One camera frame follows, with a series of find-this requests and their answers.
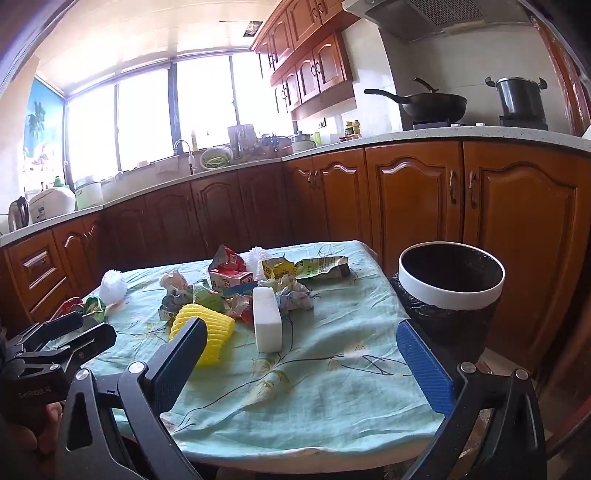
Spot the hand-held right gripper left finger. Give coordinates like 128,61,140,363
55,316,208,480

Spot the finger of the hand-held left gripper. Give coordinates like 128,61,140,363
31,323,117,368
8,311,85,354

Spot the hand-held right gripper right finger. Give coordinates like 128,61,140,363
396,318,548,480

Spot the white trash bin black liner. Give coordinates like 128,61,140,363
390,244,504,370

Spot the white tissue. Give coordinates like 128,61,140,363
159,271,190,296

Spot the white rimmed trash bin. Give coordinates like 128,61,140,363
398,241,505,311

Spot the red snack packet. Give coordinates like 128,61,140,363
208,244,247,273

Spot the person's left hand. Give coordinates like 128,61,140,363
0,402,64,463

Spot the small green packet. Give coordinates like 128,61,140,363
83,295,109,319

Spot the yellow ribbed sponge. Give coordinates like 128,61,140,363
168,302,235,367

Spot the grey crumpled carton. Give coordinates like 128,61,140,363
159,295,185,321

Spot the green crumpled wrapper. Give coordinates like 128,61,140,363
191,281,232,315

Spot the beige crumpled wrapper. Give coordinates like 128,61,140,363
228,295,254,324

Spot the red and white carton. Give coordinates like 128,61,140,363
209,270,254,296

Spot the white foam block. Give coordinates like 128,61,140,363
252,286,283,355

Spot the light green floral tablecloth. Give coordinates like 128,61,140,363
78,240,446,460

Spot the steel kettle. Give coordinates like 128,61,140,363
7,196,31,232

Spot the white rice cooker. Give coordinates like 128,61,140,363
28,185,77,222

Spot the grey crumpled paper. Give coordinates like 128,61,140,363
277,279,315,315

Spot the yellow crumpled wrapper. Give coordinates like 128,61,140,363
261,257,298,281

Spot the green and white cooker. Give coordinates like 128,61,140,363
74,175,105,209

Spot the green snack pouch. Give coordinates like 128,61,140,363
291,255,352,282

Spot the row of wooden base cabinets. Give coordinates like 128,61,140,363
0,138,591,370

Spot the steel faucet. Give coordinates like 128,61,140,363
173,140,195,175

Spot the white bowl with greens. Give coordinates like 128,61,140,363
199,145,234,171

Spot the utensil rack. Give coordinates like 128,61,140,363
228,124,257,160

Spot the kitchen window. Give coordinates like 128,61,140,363
34,46,296,185

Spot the speckled kitchen countertop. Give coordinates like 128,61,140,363
0,124,591,247

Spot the small steel lidded pot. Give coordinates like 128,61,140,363
291,131,317,153

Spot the black wok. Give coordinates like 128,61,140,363
364,78,468,121

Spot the gas stove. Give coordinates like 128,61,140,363
401,114,550,133

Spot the dark cooking pot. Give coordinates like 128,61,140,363
485,76,549,121

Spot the plastic-wrapped wooden door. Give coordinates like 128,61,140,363
531,16,591,137

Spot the steel range hood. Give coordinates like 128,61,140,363
344,0,532,42

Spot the wall poster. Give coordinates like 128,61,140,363
27,78,66,185

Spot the row of wooden wall cabinets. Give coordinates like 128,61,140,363
250,0,361,121

